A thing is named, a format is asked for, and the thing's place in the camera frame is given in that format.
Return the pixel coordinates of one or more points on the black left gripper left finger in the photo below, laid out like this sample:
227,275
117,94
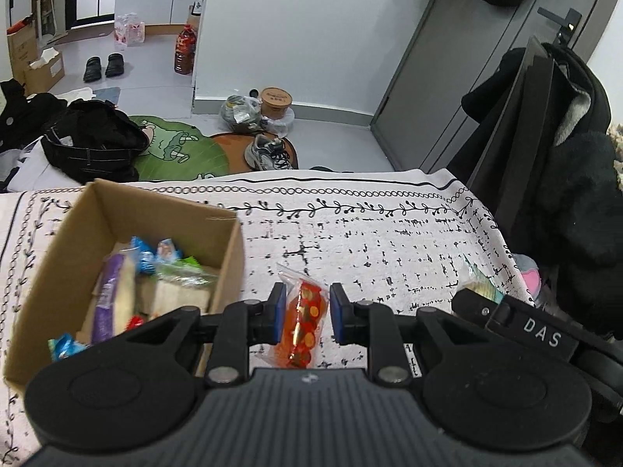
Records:
215,347

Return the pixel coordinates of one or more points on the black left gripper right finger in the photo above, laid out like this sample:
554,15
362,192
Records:
384,335

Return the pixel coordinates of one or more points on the green cookie snack packet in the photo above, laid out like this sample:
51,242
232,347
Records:
470,277

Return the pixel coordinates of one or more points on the orange candy snack packet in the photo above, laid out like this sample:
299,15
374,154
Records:
306,307

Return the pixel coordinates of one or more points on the purple wafer snack pack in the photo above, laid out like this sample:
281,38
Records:
116,296

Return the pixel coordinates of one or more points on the pink grey plush toy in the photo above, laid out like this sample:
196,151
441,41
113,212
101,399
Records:
530,273

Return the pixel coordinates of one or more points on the clear wrapped cracker pack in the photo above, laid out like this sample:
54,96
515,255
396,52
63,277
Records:
177,285

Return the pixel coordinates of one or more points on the blue snack packet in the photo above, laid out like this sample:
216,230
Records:
147,257

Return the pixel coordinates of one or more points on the white patterned table cloth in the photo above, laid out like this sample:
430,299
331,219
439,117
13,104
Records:
402,239

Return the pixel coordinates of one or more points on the black coat on rack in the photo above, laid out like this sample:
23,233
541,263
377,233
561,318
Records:
542,162

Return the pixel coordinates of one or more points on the grey sneaker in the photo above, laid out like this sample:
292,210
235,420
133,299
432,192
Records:
267,154

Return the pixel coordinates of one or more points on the green dinosaur floor mat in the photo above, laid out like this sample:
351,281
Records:
178,152

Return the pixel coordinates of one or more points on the clear plastic bag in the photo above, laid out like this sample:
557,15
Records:
242,114

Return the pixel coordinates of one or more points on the black clothes pile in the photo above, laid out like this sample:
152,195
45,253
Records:
91,139

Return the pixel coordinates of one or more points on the brown lidded cup container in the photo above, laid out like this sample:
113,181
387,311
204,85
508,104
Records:
274,102

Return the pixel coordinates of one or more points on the grey door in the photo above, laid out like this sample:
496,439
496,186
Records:
458,45

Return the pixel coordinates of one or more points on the right black slipper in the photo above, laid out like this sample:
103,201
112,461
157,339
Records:
115,66

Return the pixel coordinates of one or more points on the black slipper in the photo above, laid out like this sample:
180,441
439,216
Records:
93,71
115,66

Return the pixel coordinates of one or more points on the left black slipper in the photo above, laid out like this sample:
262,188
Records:
93,71

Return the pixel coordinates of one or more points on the red oil bottle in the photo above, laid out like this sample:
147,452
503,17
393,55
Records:
185,50

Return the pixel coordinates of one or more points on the small cardboard box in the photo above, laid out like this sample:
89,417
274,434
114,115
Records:
42,74

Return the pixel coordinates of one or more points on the water bottle pack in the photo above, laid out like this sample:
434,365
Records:
128,30

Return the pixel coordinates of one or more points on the black door handle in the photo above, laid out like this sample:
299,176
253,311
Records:
568,25

